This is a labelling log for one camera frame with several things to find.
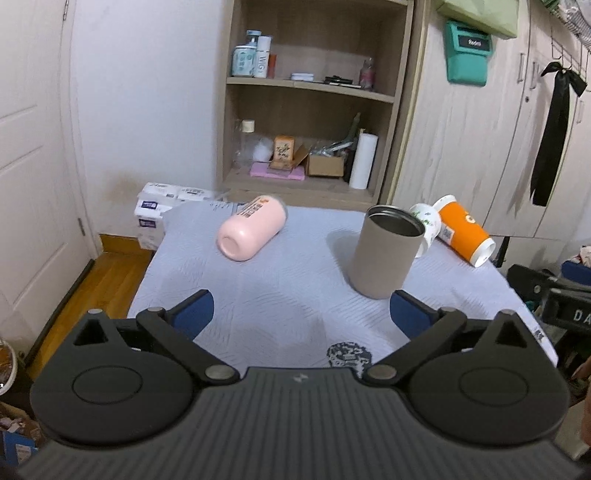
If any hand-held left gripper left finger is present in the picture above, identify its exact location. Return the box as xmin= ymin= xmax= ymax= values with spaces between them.
xmin=71 ymin=289 xmax=241 ymax=387

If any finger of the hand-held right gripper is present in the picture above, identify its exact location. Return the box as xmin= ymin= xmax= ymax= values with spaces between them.
xmin=507 ymin=264 xmax=565 ymax=302

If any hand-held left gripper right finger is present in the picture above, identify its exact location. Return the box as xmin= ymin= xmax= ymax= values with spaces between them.
xmin=361 ymin=290 xmax=533 ymax=387

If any grey metal-lined cup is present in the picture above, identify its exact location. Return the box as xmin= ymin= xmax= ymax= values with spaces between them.
xmin=349 ymin=204 xmax=426 ymax=299

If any orange cup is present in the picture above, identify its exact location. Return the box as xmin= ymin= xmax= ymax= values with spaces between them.
xmin=433 ymin=195 xmax=497 ymax=268

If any white floral cup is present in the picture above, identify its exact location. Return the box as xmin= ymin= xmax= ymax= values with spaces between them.
xmin=409 ymin=203 xmax=445 ymax=259

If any light blue quilted cloth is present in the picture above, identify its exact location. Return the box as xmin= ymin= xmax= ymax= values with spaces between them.
xmin=127 ymin=200 xmax=559 ymax=370

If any pink bottle lying down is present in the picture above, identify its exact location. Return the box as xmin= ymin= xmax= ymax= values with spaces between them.
xmin=217 ymin=194 xmax=289 ymax=262

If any black door draft strip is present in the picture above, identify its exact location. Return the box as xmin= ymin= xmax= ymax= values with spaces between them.
xmin=23 ymin=257 xmax=96 ymax=366

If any light wooden wardrobe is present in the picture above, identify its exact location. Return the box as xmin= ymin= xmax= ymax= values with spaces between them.
xmin=392 ymin=0 xmax=591 ymax=241

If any black ribbon bow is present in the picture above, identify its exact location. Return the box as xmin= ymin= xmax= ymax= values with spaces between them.
xmin=529 ymin=61 xmax=588 ymax=208

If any white paper roll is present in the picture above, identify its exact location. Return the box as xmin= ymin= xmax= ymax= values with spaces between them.
xmin=348 ymin=131 xmax=379 ymax=190

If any flat pink box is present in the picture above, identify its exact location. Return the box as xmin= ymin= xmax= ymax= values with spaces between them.
xmin=250 ymin=161 xmax=307 ymax=182

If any open cardboard box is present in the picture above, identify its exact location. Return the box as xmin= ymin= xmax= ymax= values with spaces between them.
xmin=294 ymin=144 xmax=346 ymax=178

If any dark bottle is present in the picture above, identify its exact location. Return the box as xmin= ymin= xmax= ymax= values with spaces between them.
xmin=343 ymin=113 xmax=363 ymax=182

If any clear bottle with cream cap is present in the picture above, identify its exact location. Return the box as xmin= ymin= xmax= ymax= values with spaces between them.
xmin=233 ymin=119 xmax=256 ymax=169

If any orange printed box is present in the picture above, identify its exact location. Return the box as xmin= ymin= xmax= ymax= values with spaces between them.
xmin=271 ymin=135 xmax=297 ymax=169

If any white door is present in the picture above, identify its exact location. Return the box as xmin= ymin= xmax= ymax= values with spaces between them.
xmin=0 ymin=0 xmax=100 ymax=384

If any wooden bookshelf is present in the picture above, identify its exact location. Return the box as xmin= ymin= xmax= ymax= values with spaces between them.
xmin=217 ymin=0 xmax=426 ymax=209

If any pale green box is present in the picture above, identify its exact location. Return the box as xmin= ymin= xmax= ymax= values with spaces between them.
xmin=436 ymin=0 xmax=520 ymax=38

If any teal wall mailbox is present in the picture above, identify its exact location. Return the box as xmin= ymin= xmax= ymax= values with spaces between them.
xmin=444 ymin=18 xmax=494 ymax=86

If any wire wall rack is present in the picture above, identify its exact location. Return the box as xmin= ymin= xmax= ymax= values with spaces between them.
xmin=551 ymin=0 xmax=591 ymax=71

